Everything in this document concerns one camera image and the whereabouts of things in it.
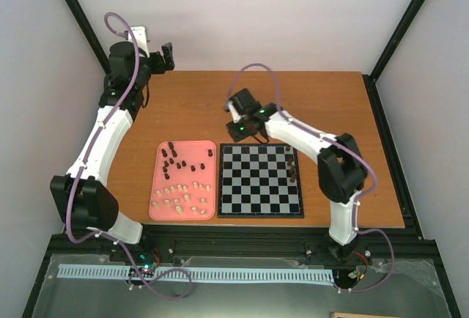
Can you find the black side frame rail right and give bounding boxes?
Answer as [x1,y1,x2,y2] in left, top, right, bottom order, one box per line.
[362,75,423,237]

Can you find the black aluminium frame post left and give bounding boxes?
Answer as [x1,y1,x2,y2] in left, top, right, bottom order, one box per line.
[64,0,110,74]

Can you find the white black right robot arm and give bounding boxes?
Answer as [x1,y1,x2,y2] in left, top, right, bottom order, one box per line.
[225,89,369,263]

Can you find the black white chessboard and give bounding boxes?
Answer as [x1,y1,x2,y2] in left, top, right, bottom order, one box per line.
[218,144,304,218]

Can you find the light blue slotted cable duct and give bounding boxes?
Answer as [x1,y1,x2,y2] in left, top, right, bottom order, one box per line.
[56,264,333,286]

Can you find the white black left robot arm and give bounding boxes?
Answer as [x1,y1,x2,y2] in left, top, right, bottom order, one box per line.
[50,40,174,262]

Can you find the black aluminium frame post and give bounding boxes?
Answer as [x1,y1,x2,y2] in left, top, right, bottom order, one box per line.
[369,0,426,84]
[64,0,110,74]

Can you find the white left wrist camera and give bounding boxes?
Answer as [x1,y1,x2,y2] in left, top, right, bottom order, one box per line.
[130,26,149,57]

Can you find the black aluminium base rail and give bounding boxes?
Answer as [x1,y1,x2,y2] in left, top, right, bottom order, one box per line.
[47,224,437,270]

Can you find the pink plastic tray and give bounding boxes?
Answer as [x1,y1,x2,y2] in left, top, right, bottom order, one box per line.
[149,140,217,223]

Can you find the black aluminium frame post right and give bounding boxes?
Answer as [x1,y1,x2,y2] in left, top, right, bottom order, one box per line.
[369,0,426,84]

